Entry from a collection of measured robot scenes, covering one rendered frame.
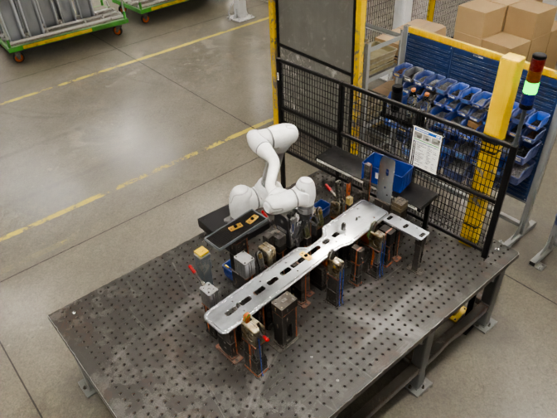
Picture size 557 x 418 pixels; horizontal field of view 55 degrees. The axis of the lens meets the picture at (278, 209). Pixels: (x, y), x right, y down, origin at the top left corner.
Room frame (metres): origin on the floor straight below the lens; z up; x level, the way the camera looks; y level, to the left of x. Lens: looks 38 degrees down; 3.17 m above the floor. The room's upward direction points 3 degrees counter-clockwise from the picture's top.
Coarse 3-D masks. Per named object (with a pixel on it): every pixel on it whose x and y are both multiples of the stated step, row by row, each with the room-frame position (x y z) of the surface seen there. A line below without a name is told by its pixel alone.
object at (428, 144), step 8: (416, 128) 2.98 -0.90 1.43; (424, 128) 2.94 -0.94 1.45; (416, 136) 2.98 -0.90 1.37; (424, 136) 2.94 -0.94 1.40; (432, 136) 2.90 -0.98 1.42; (440, 136) 2.86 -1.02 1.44; (416, 144) 2.97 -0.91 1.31; (424, 144) 2.93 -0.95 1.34; (432, 144) 2.89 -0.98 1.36; (440, 144) 2.85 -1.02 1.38; (416, 152) 2.97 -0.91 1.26; (424, 152) 2.92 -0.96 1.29; (432, 152) 2.89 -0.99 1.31; (440, 152) 2.84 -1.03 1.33; (408, 160) 3.00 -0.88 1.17; (416, 160) 2.96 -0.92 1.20; (424, 160) 2.92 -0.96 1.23; (432, 160) 2.88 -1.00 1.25; (424, 168) 2.91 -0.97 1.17; (432, 168) 2.87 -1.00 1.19
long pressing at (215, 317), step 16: (352, 208) 2.73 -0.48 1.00; (368, 208) 2.73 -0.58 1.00; (336, 224) 2.58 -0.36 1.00; (352, 224) 2.58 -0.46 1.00; (368, 224) 2.57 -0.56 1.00; (320, 240) 2.44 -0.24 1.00; (336, 240) 2.44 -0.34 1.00; (352, 240) 2.43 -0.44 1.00; (288, 256) 2.31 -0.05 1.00; (320, 256) 2.30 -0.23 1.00; (272, 272) 2.18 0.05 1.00; (288, 272) 2.18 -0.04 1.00; (304, 272) 2.18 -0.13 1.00; (240, 288) 2.07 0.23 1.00; (256, 288) 2.07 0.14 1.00; (272, 288) 2.06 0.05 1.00; (224, 304) 1.96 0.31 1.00; (256, 304) 1.95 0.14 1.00; (208, 320) 1.86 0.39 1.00; (224, 320) 1.85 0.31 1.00; (240, 320) 1.85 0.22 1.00
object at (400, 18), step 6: (396, 0) 6.77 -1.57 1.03; (402, 0) 6.70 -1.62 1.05; (408, 0) 6.70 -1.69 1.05; (396, 6) 6.76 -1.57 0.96; (402, 6) 6.70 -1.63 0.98; (408, 6) 6.71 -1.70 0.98; (396, 12) 6.76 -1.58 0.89; (402, 12) 6.69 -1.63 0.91; (408, 12) 6.72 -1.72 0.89; (396, 18) 6.75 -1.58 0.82; (402, 18) 6.68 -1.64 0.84; (408, 18) 6.73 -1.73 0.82; (396, 24) 6.74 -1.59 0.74; (402, 24) 6.68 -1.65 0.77; (384, 78) 6.75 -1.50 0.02; (390, 78) 6.71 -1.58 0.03
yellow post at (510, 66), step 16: (512, 64) 2.65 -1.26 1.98; (496, 80) 2.70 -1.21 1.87; (512, 80) 2.64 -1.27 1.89; (496, 96) 2.68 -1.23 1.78; (512, 96) 2.67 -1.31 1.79; (496, 112) 2.67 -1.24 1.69; (496, 128) 2.65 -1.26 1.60; (496, 144) 2.64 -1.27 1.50; (496, 160) 2.67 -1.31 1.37; (480, 208) 2.64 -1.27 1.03; (464, 224) 2.69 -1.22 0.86; (480, 224) 2.67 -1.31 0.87
